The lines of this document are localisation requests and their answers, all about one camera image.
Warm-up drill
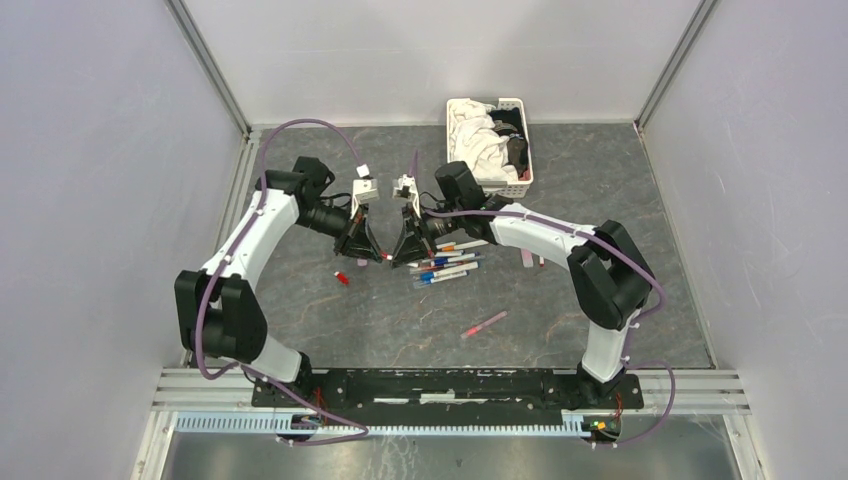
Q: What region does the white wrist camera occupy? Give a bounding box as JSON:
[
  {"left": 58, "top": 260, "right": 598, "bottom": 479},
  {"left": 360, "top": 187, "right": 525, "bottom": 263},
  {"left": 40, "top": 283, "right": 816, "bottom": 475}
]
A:
[
  {"left": 351, "top": 178, "right": 380, "bottom": 209},
  {"left": 392, "top": 174, "right": 419, "bottom": 205}
]

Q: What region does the white cloth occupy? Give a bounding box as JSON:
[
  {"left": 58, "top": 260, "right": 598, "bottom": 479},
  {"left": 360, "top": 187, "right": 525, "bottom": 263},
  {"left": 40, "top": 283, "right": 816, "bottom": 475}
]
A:
[{"left": 447, "top": 98, "right": 519, "bottom": 183}]

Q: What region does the clear red ballpoint pen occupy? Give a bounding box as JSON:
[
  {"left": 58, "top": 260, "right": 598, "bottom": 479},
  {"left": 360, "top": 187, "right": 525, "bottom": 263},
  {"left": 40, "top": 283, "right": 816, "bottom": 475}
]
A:
[{"left": 409, "top": 259, "right": 480, "bottom": 274}]

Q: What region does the orange capped white marker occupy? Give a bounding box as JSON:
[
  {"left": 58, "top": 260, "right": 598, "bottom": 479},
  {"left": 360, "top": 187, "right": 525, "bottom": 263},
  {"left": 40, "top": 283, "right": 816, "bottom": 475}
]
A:
[{"left": 438, "top": 240, "right": 488, "bottom": 252}]

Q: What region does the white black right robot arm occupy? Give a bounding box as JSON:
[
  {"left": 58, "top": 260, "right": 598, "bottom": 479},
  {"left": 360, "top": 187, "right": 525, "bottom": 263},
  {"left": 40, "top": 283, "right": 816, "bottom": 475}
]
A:
[{"left": 390, "top": 162, "right": 660, "bottom": 408}]

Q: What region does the black cloth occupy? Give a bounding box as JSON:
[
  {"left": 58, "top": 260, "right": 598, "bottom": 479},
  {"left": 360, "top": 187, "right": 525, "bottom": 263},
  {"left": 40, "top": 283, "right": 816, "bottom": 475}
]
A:
[{"left": 490, "top": 107, "right": 530, "bottom": 181}]

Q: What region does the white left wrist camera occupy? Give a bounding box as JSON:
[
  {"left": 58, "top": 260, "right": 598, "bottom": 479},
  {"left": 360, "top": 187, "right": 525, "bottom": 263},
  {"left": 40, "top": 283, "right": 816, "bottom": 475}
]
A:
[{"left": 351, "top": 178, "right": 380, "bottom": 209}]

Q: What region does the white plastic basket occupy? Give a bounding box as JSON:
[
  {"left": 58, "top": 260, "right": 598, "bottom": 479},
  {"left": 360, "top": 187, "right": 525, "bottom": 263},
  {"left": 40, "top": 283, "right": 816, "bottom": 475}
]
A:
[{"left": 446, "top": 97, "right": 534, "bottom": 199}]

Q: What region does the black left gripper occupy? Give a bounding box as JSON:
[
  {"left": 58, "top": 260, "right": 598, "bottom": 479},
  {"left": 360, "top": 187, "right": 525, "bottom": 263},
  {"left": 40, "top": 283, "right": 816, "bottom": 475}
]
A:
[{"left": 294, "top": 198, "right": 382, "bottom": 263}]

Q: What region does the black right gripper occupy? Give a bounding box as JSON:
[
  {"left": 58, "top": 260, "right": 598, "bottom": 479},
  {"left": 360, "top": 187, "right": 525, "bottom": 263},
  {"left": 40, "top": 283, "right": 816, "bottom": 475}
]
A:
[{"left": 391, "top": 202, "right": 463, "bottom": 269}]

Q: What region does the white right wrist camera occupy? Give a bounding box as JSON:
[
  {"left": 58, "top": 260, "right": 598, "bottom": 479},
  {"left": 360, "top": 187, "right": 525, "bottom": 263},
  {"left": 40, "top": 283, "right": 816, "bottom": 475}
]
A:
[{"left": 392, "top": 174, "right": 419, "bottom": 205}]

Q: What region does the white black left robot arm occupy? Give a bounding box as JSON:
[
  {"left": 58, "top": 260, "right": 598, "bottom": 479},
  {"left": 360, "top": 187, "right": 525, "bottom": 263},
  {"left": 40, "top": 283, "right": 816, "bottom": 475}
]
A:
[{"left": 174, "top": 157, "right": 383, "bottom": 408}]

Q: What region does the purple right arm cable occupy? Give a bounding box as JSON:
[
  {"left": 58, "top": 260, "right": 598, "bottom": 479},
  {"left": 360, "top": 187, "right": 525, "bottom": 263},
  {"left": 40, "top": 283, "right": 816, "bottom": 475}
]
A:
[{"left": 409, "top": 149, "right": 677, "bottom": 449}]

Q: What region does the blue capped thick marker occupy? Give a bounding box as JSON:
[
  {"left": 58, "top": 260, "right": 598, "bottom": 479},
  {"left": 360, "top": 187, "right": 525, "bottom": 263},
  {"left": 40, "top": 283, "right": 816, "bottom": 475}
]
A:
[{"left": 435, "top": 264, "right": 479, "bottom": 275}]

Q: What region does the white slotted cable duct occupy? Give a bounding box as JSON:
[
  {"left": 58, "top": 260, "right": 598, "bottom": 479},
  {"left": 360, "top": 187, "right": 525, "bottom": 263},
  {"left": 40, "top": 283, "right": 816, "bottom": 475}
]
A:
[{"left": 174, "top": 412, "right": 590, "bottom": 439}]

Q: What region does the pink gel pen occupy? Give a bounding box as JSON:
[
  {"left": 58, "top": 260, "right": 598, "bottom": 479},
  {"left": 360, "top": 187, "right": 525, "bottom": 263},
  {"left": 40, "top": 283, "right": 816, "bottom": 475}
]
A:
[{"left": 460, "top": 311, "right": 508, "bottom": 340}]

